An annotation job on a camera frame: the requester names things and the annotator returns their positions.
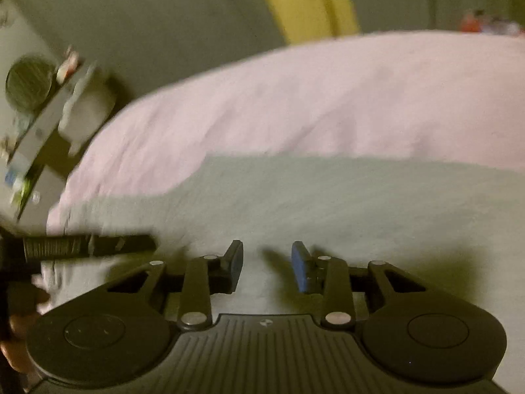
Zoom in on yellow curtain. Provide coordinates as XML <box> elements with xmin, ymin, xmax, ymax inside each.
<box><xmin>249</xmin><ymin>0</ymin><xmax>361</xmax><ymax>45</ymax></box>

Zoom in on white container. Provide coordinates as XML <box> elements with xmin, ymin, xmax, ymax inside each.
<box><xmin>57</xmin><ymin>75</ymin><xmax>117</xmax><ymax>153</ymax></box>

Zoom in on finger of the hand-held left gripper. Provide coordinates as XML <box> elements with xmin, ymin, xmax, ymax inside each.
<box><xmin>22</xmin><ymin>234</ymin><xmax>157</xmax><ymax>262</ymax></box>

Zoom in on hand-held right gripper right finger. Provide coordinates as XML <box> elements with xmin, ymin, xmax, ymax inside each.
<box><xmin>290</xmin><ymin>241</ymin><xmax>436</xmax><ymax>332</ymax></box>

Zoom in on round grille fan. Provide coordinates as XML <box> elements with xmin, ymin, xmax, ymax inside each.
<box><xmin>5</xmin><ymin>54</ymin><xmax>57</xmax><ymax>111</ymax></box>

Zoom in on grey pants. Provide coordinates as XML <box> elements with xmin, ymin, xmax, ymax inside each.
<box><xmin>53</xmin><ymin>153</ymin><xmax>525</xmax><ymax>339</ymax></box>

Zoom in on red and white object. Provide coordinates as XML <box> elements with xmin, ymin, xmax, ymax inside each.
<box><xmin>458</xmin><ymin>7</ymin><xmax>522</xmax><ymax>37</ymax></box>

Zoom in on pink bed sheet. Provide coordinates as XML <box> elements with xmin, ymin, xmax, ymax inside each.
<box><xmin>40</xmin><ymin>31</ymin><xmax>525</xmax><ymax>317</ymax></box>

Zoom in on cluttered dark shelf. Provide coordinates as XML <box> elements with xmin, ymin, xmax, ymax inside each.
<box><xmin>0</xmin><ymin>45</ymin><xmax>103</xmax><ymax>220</ymax></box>

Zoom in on person's left hand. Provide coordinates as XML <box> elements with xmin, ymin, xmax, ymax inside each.
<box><xmin>0</xmin><ymin>286</ymin><xmax>52</xmax><ymax>375</ymax></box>

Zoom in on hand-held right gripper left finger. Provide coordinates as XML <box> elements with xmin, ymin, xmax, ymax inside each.
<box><xmin>98</xmin><ymin>240</ymin><xmax>245</xmax><ymax>334</ymax></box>

